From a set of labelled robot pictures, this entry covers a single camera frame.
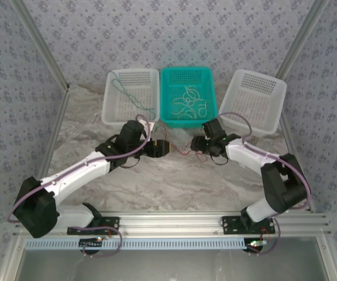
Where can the white perforated plastic basket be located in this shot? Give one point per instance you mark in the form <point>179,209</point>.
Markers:
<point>130,99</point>
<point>251,99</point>

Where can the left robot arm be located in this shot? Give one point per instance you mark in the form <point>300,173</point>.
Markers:
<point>77,172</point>

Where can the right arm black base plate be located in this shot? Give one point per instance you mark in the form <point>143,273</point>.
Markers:
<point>230,224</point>

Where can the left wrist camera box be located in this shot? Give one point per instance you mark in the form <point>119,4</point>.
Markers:
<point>152,126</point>

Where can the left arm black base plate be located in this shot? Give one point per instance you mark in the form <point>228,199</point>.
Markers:
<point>111,220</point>

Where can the grey metal sheet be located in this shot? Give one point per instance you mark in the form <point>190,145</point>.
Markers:
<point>171,266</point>

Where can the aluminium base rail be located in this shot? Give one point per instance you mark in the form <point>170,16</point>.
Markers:
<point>171,222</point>

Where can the aluminium frame post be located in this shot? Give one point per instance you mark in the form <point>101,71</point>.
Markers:
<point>39,38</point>
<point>301,38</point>

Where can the teal perforated plastic basket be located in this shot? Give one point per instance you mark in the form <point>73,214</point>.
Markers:
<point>187,79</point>

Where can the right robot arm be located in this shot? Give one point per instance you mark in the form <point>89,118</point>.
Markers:
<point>244,152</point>

